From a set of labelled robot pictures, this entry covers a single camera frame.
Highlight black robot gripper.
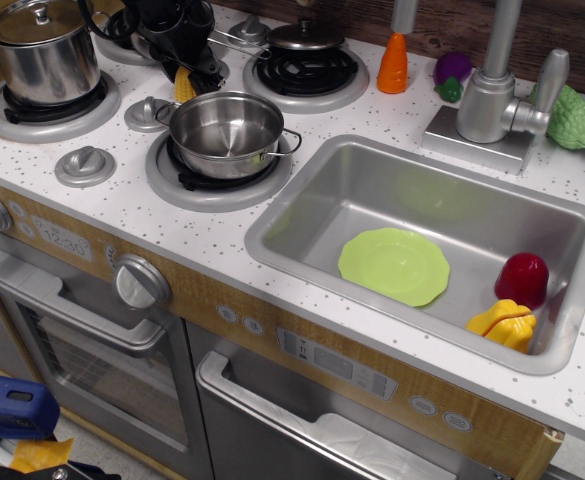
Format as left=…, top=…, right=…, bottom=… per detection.
left=123, top=1, right=224, bottom=94

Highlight yellow toy corn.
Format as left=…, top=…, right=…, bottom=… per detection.
left=174, top=66, right=197, bottom=103

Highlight steel pan on front burner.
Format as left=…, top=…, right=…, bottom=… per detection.
left=154, top=91, right=302, bottom=180

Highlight silver stove knob back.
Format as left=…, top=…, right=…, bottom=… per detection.
left=228, top=14, right=271, bottom=47

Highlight silver stove knob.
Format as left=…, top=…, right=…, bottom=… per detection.
left=54, top=146, right=116, bottom=188
left=124, top=96, right=180, bottom=133
left=228, top=14, right=271, bottom=47

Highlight silver stove knob middle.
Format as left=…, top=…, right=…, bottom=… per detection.
left=124, top=96, right=180, bottom=133

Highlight back left stove burner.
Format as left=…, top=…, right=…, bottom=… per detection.
left=93, top=10, right=158, bottom=66

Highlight stove burner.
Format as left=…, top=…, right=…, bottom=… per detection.
left=242, top=47, right=370, bottom=115
left=145, top=133, right=293, bottom=213
left=0, top=72, right=121, bottom=144
left=93, top=10, right=158, bottom=66

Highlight front right stove burner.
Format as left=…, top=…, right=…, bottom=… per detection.
left=145, top=133, right=293, bottom=213

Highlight back right stove burner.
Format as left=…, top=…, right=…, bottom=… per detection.
left=242, top=47, right=370, bottom=115

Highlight front left stove burner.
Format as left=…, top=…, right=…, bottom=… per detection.
left=0, top=72, right=121, bottom=144

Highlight silver stove knob front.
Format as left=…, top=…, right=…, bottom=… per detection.
left=54, top=146, right=116, bottom=188

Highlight steel saucepan on back burner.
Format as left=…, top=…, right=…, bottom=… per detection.
left=130, top=30, right=272, bottom=68

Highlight dark pot lid with knob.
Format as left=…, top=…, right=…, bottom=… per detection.
left=266, top=19, right=345, bottom=51

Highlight tall steel pot with lid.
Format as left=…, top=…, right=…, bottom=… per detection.
left=0, top=1, right=101, bottom=107

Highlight silver sink basin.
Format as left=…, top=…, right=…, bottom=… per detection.
left=245, top=135, right=585, bottom=375

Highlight orange toy carrot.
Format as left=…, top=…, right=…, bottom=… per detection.
left=376, top=33, right=408, bottom=94

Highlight grey cylinder above carrot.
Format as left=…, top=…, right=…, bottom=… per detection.
left=391, top=0, right=419, bottom=34

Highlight silver oven dial right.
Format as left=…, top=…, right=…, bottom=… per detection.
left=113, top=254, right=171, bottom=309

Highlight purple toy eggplant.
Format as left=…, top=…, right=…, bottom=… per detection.
left=433, top=51, right=473, bottom=103

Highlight green plastic plate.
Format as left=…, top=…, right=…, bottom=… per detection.
left=338, top=227, right=451, bottom=307

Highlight silver toy faucet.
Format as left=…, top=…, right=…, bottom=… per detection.
left=422, top=1, right=570, bottom=175

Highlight green toy lettuce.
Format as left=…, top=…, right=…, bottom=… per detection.
left=546, top=85, right=585, bottom=150

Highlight red plastic cup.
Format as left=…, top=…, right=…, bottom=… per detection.
left=494, top=252, right=549, bottom=310

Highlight blue clamp tool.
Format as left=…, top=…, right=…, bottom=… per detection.
left=0, top=376, right=60, bottom=440

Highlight yellow toy bell pepper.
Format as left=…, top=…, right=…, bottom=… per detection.
left=465, top=299, right=537, bottom=354

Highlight yellow tape piece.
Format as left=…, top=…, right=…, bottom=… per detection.
left=9, top=438, right=74, bottom=474

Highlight oven door with handle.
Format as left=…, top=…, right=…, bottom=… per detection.
left=0, top=238, right=213, bottom=479

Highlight dishwasher door with handle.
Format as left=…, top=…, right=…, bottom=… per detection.
left=187, top=324, right=504, bottom=479

